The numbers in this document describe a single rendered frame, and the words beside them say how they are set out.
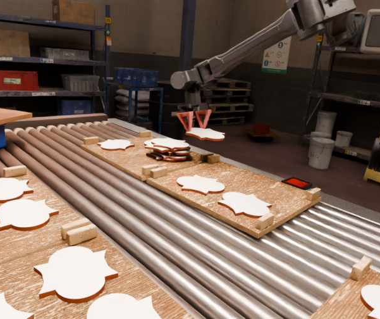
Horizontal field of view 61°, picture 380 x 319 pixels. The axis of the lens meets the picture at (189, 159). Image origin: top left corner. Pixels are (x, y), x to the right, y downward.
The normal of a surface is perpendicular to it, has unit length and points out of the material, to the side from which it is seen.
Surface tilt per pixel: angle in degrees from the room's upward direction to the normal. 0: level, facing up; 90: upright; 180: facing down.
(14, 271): 0
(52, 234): 0
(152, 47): 90
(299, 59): 90
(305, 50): 90
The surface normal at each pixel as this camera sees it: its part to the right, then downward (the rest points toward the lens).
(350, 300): 0.08, -0.95
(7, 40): 0.69, 0.33
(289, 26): -0.67, 0.26
